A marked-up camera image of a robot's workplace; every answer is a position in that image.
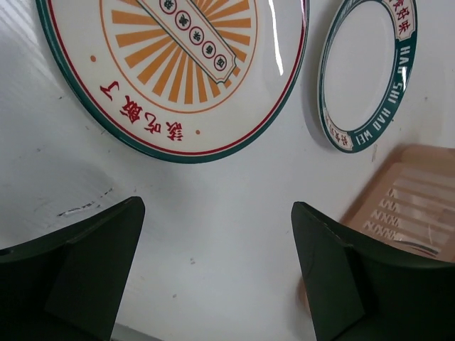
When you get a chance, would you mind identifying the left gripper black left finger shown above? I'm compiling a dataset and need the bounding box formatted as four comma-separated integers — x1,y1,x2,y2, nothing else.
1,197,145,340

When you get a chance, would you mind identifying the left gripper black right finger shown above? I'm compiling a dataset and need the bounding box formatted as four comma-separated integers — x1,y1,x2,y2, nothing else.
291,202,454,340

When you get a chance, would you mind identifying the white plate orange sunburst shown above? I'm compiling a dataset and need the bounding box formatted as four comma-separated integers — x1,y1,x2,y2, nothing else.
36,1,310,163

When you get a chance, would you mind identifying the white orange plastic dish rack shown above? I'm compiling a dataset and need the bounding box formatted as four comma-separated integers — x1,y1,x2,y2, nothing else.
296,144,455,313

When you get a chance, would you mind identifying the white plate dark teal rim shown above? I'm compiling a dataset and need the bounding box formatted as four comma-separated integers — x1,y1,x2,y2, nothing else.
317,1,418,153

